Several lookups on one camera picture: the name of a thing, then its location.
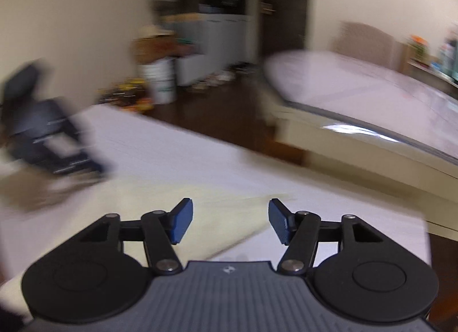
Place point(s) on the glass-topped dining table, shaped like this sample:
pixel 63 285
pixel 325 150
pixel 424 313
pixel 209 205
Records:
pixel 357 103

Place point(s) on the cream yellow terry towel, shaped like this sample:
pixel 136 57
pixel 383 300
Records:
pixel 222 217

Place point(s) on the dark brown door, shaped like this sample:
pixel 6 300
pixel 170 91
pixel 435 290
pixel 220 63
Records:
pixel 282 3

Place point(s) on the jar with orange lid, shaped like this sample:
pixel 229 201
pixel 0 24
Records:
pixel 418 45

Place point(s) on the pile of colourful toys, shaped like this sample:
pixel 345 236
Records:
pixel 125 96

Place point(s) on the brown plush toy with hat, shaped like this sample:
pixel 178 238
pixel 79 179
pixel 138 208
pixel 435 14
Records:
pixel 157 44

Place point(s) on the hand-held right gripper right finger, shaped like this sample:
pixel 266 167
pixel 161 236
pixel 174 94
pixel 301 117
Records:
pixel 277 218

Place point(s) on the row of shoes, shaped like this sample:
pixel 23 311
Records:
pixel 218 78

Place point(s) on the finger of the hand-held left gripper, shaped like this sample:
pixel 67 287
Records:
pixel 82 166

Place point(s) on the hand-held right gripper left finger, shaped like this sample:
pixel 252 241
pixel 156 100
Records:
pixel 182 218

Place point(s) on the grey tall cabinet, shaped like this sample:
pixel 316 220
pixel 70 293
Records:
pixel 222 31

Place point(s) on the white plastic bucket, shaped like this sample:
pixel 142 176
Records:
pixel 161 81

